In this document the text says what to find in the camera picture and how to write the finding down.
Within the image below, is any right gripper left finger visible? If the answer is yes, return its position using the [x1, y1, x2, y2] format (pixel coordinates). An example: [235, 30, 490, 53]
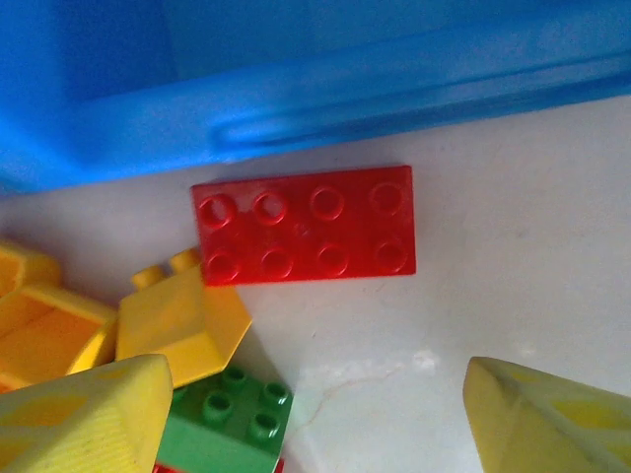
[0, 354, 174, 473]

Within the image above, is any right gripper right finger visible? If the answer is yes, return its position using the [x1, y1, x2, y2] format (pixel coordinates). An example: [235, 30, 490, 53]
[462, 355, 631, 473]

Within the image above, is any red lego brick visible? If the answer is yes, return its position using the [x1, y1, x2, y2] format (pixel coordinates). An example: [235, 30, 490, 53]
[152, 457, 286, 473]

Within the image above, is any yellow hollow lego brick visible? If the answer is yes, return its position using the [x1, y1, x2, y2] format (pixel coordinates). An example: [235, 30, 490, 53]
[0, 238, 119, 395]

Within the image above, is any yellow sloped lego brick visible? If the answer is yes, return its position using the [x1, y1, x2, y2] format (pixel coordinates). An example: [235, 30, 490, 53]
[115, 247, 254, 390]

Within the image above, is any green square lego brick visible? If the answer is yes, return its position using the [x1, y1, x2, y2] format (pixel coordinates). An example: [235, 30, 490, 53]
[156, 365, 295, 473]

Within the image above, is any red lego plate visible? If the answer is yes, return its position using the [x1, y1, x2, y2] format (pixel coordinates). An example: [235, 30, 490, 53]
[190, 165, 418, 288]

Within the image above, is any blue three-compartment bin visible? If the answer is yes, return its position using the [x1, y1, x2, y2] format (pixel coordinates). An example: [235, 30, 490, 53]
[0, 0, 631, 196]

